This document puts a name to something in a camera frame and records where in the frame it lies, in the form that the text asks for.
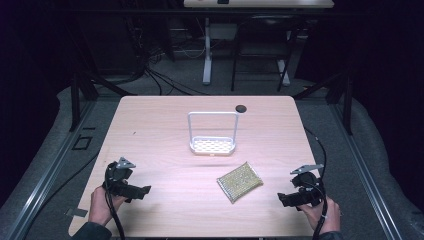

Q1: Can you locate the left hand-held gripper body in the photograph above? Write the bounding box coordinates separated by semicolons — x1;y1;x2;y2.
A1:
103;156;141;198

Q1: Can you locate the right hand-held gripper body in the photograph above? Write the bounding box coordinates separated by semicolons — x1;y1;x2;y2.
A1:
289;163;326;207

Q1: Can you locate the gold glitter sponge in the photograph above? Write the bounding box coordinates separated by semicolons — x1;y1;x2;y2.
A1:
216;161;264;205

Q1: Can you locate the white sponge rack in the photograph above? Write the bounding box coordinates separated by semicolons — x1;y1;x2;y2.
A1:
187;111;240;157

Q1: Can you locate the person's left hand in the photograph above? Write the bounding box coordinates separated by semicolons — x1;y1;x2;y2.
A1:
87;185;128;227

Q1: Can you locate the person's right hand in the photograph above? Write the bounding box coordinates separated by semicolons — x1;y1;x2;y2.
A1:
296;196;342;235

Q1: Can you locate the black tape square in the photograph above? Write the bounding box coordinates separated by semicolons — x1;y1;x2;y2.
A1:
71;135;94;151

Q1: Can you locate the grey tape strip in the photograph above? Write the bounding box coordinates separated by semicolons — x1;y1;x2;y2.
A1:
64;207;89;218

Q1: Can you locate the black metal stand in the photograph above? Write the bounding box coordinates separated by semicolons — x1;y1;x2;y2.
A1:
67;71;138;133
292;65;354;136

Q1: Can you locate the white desk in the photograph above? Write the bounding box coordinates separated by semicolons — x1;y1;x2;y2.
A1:
182;0;335;87

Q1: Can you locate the black chair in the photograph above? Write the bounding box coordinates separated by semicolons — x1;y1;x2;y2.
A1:
230;14;298;93

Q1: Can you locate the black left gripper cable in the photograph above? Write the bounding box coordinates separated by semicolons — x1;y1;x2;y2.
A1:
104;179;127;240

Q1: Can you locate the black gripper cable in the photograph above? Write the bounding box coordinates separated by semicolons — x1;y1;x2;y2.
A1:
104;179;127;240
304;127;330;240

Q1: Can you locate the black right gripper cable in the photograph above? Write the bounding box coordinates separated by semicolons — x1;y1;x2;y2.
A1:
304;127;330;240

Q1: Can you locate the black floor cable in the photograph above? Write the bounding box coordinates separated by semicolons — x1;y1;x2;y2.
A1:
42;150;102;208

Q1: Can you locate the aluminium floor rail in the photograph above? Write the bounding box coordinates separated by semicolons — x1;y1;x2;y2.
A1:
327;102;405;240
5;99;98;240

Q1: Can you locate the bundle of floor cables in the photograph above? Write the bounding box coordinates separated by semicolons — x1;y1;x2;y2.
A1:
131;19;212;98

